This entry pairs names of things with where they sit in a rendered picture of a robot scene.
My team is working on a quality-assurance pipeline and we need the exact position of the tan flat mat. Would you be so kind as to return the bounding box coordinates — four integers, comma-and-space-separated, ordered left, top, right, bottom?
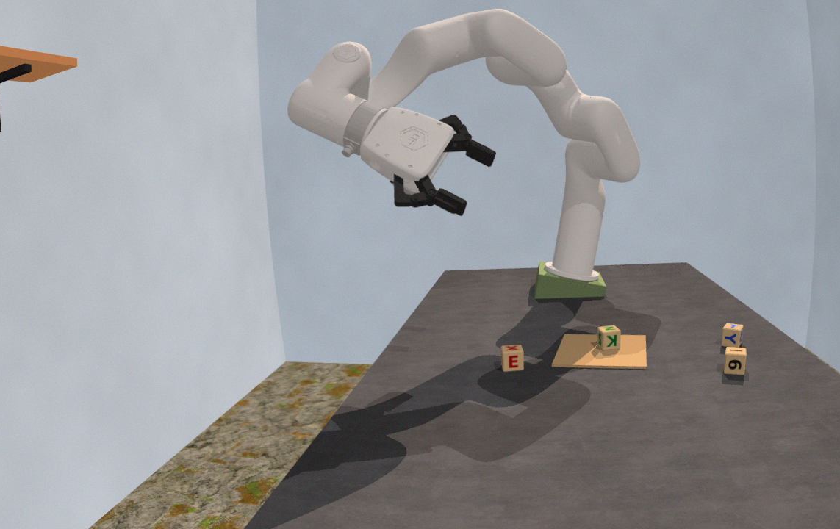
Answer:
552, 334, 647, 369

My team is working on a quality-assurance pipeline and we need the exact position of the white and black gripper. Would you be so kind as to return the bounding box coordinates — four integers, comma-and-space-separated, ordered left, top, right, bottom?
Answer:
360, 107, 496, 216

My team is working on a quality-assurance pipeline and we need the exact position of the tan wooden letter block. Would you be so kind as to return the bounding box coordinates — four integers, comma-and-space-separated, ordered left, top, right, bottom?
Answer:
597, 325, 621, 350
501, 345, 524, 372
724, 347, 747, 375
721, 323, 744, 348

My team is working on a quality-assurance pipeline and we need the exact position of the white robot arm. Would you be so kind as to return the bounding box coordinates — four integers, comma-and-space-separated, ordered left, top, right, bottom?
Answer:
287, 9, 640, 281

